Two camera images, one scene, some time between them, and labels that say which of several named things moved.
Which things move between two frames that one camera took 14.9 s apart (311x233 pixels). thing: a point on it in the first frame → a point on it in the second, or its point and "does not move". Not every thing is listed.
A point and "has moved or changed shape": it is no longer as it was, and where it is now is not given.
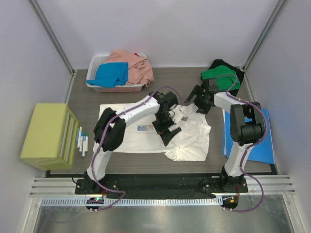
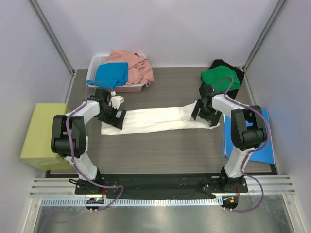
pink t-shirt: (139, 70) does not move
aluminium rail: (65, 186) does not move
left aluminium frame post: (53, 36) does not move
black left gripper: (166, 135) → (118, 121)
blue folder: (263, 152) does not move
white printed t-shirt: (191, 143) has moved or changed shape
